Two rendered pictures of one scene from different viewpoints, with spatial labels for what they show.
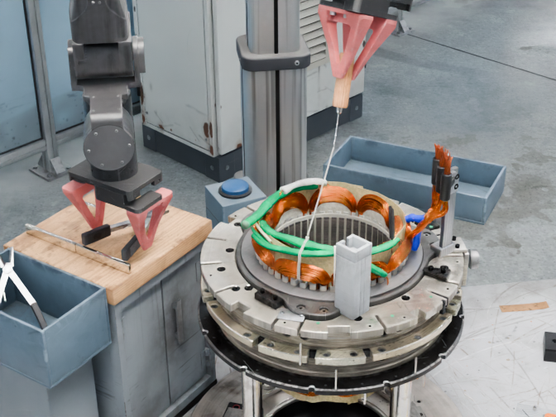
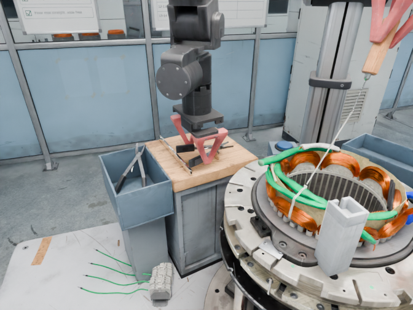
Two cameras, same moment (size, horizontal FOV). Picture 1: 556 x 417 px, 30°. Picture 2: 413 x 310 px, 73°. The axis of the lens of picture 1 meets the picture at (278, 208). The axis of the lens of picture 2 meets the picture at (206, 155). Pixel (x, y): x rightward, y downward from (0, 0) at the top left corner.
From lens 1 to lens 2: 0.79 m
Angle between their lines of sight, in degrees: 24
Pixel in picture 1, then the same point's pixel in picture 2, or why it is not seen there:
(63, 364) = (133, 218)
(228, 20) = not seen: hidden behind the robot
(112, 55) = (194, 19)
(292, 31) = (343, 66)
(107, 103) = (179, 50)
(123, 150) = (181, 85)
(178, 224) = (237, 155)
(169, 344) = (217, 222)
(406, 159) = (401, 154)
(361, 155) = (369, 146)
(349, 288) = (331, 248)
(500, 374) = not seen: outside the picture
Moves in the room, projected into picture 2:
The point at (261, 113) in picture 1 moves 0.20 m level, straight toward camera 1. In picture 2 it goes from (314, 112) to (301, 139)
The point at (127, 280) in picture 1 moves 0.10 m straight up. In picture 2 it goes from (187, 179) to (185, 133)
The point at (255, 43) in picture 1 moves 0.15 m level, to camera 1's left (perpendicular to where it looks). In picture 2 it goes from (319, 71) to (267, 65)
